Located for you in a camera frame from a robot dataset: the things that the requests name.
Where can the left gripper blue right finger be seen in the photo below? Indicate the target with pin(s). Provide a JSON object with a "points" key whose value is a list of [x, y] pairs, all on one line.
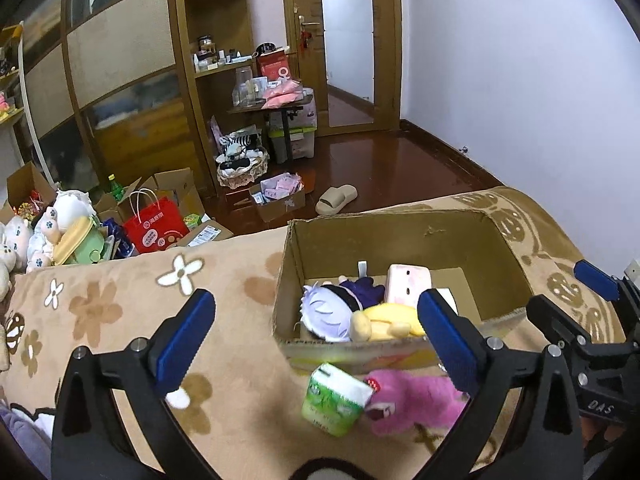
{"points": [[544, 440]]}

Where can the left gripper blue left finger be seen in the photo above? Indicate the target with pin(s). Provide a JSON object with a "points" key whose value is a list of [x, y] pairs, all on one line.
{"points": [[90, 440]]}

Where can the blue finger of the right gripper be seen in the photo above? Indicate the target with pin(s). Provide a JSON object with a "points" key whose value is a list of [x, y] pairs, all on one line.
{"points": [[558, 327], [604, 285]]}

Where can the pink bear plush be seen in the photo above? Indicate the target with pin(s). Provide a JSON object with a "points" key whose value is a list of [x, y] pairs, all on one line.
{"points": [[401, 400]]}

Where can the pink swirl plush cushion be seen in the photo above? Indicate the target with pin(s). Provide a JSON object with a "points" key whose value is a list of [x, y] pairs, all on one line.
{"points": [[405, 283]]}

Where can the yellow bear plush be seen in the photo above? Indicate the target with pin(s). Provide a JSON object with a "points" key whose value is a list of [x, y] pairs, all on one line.
{"points": [[385, 322]]}

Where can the green tissue pack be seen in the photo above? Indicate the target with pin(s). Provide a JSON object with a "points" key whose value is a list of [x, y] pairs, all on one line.
{"points": [[334, 400]]}

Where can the purple haired plush doll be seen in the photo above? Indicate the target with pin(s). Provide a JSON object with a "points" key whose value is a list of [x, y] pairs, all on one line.
{"points": [[326, 309]]}

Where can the beige floral blanket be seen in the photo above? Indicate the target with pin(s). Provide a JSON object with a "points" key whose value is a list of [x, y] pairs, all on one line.
{"points": [[245, 387]]}

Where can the pile of white plush toys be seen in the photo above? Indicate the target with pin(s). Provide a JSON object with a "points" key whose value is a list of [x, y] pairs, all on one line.
{"points": [[66, 232]]}

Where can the open cardboard box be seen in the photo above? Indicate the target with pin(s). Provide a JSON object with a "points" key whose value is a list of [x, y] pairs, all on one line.
{"points": [[26, 186], [489, 286]]}

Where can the red paper shopping bag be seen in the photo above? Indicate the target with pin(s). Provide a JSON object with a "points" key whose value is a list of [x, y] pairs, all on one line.
{"points": [[155, 223]]}

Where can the green bottle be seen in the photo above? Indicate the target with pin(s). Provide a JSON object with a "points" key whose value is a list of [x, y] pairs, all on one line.
{"points": [[117, 190]]}

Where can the beige slipper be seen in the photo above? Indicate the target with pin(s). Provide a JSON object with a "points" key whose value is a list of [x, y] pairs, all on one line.
{"points": [[334, 200]]}

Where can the open cardboard box left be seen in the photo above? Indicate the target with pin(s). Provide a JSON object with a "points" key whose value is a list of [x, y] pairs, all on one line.
{"points": [[26, 186]]}

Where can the cardboard box on floor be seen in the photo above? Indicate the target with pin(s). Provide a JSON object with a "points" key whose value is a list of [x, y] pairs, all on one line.
{"points": [[179, 186]]}

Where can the small box with pink cloth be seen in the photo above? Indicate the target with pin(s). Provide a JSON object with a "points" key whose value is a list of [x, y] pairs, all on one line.
{"points": [[277, 196]]}

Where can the basket with zebra plush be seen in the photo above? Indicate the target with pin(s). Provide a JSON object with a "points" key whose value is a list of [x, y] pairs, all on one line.
{"points": [[242, 158]]}

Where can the clear plastic storage bin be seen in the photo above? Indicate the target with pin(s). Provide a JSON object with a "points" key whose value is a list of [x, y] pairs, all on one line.
{"points": [[302, 143]]}

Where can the small black side table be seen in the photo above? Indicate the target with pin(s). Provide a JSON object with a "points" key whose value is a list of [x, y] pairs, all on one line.
{"points": [[285, 123]]}

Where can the wooden wardrobe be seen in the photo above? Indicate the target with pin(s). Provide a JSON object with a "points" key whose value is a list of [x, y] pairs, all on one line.
{"points": [[107, 92]]}

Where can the pink packets on table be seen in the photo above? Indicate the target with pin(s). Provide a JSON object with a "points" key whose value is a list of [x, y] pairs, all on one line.
{"points": [[282, 92]]}

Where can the wooden door with mirror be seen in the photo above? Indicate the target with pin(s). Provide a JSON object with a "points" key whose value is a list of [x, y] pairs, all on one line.
{"points": [[349, 53]]}

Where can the red bag on table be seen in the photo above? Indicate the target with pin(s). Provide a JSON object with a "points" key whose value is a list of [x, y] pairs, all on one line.
{"points": [[273, 65]]}

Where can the yellow toy shelf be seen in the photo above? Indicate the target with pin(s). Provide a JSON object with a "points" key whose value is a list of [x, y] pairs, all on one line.
{"points": [[12, 68]]}

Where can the wooden corner shelf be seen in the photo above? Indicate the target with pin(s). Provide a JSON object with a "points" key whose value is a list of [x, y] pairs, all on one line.
{"points": [[212, 39]]}

